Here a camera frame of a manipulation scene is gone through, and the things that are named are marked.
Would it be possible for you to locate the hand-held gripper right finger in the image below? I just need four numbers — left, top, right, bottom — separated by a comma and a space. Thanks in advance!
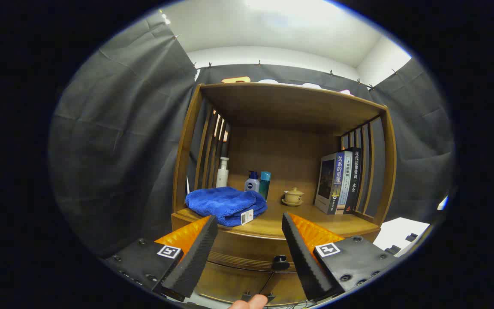
281, 212, 402, 301

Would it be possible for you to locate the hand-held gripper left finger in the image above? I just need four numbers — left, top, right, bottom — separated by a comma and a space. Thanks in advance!
101, 215, 219, 302

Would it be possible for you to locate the wooden drawer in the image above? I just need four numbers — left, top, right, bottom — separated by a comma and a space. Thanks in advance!
171, 213, 381, 273

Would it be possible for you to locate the wooden countertop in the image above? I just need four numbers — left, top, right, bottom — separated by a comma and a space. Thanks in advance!
174, 189, 380, 240

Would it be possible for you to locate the wooden cabinet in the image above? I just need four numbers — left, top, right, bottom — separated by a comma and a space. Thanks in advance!
171, 82, 398, 306

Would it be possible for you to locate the blue folded towel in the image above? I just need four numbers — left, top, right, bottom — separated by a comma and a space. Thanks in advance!
185, 186, 268, 227

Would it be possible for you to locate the beige lidded teacup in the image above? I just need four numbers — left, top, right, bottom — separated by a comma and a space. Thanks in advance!
281, 186, 304, 207

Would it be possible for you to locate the dark cover blue spine book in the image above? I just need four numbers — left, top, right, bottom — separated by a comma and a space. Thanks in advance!
314, 151, 345, 214

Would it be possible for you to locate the teal bottle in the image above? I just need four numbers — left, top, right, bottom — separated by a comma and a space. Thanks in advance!
259, 171, 271, 200

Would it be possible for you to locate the white pump bottle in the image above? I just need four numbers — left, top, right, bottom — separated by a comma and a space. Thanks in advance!
216, 157, 230, 188

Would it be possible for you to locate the white blue-capped lotion bottle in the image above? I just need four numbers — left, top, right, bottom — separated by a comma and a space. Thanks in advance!
244, 171, 260, 193

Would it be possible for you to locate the light blue spine book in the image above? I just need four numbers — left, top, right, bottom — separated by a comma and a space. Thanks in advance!
335, 150, 354, 214

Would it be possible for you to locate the black spine book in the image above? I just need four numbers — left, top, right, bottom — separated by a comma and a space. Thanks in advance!
343, 147, 361, 214

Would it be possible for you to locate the white side unit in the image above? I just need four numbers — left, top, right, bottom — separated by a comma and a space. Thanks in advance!
374, 217, 430, 257

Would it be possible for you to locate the black backdrop cloth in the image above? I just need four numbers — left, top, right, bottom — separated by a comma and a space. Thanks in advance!
49, 11, 455, 258

